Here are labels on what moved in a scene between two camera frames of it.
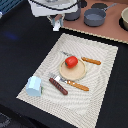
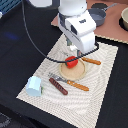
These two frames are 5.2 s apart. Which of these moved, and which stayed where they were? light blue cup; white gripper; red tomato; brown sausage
Moved: white gripper
Stayed: brown sausage; red tomato; light blue cup
